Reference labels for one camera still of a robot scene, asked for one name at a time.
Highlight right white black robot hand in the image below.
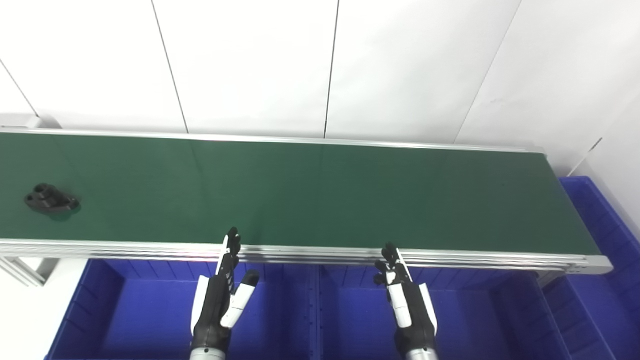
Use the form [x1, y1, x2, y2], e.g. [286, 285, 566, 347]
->
[373, 242, 439, 354]

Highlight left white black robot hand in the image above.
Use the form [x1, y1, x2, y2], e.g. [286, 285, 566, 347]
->
[190, 226, 261, 352]

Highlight black flanged metal part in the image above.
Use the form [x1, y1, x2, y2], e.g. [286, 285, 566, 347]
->
[24, 183, 81, 216]

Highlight blue plastic bin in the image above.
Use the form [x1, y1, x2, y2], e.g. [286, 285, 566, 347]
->
[310, 264, 572, 360]
[542, 176, 640, 360]
[45, 258, 321, 360]

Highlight green conveyor belt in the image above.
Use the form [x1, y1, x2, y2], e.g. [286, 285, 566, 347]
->
[0, 127, 615, 275]

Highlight aluminium conveyor support leg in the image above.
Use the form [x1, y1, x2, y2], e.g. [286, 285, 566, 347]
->
[0, 256, 57, 288]

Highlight grey conveyor end housing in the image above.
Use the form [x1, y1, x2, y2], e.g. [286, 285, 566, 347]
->
[0, 114, 57, 131]

